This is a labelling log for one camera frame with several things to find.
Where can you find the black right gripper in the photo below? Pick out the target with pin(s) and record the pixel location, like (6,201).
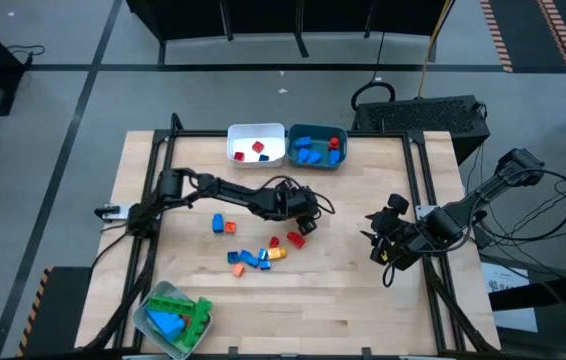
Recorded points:
(405,242)

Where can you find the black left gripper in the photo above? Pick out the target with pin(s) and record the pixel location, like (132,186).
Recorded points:
(295,202)

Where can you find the medium red building block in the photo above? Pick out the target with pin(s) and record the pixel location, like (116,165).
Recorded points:
(296,240)
(333,143)

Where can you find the yellow building block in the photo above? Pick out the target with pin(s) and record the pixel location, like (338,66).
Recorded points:
(277,253)

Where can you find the medium blue building block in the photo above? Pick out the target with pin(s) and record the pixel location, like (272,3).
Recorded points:
(334,157)
(308,156)
(218,223)
(304,142)

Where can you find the small blue building block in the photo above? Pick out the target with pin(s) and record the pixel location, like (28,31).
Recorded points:
(264,158)
(265,265)
(233,257)
(263,253)
(249,258)

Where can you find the small orange building block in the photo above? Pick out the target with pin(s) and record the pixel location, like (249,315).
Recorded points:
(238,270)

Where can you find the large green building block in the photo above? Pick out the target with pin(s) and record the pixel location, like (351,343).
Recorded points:
(170,305)
(198,325)

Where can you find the large red building block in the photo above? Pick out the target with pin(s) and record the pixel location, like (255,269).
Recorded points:
(186,320)

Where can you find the large blue building block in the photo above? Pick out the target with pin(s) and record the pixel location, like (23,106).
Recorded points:
(168,325)

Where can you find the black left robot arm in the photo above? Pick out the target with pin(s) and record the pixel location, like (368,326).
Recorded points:
(233,192)

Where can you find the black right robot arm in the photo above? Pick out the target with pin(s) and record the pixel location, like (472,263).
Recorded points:
(483,192)

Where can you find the teal plastic bin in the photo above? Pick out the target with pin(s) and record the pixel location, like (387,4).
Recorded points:
(320,142)

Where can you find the white plastic bin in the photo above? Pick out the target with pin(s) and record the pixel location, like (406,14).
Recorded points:
(243,137)

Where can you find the black perforated computer tower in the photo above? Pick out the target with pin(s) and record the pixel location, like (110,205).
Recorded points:
(423,117)

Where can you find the grey plastic bin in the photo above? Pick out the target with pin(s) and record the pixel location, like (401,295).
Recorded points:
(167,288)

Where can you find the white printed paper sheet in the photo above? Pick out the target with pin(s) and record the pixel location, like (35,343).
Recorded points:
(518,320)

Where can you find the black table leg bar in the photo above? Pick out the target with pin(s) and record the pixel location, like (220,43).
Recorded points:
(553,292)

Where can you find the black partition panel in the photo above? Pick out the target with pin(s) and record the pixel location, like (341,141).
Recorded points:
(263,15)

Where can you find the black mat with striped edges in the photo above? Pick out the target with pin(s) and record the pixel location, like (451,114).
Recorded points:
(63,310)
(528,30)

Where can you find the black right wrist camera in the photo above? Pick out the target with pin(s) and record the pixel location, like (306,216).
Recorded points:
(398,204)

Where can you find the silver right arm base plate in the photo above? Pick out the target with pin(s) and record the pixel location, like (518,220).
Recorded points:
(424,212)

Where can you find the black aluminium table frame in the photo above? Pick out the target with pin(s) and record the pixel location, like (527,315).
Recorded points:
(378,133)

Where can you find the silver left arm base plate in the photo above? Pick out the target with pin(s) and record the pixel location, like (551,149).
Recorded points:
(115,212)

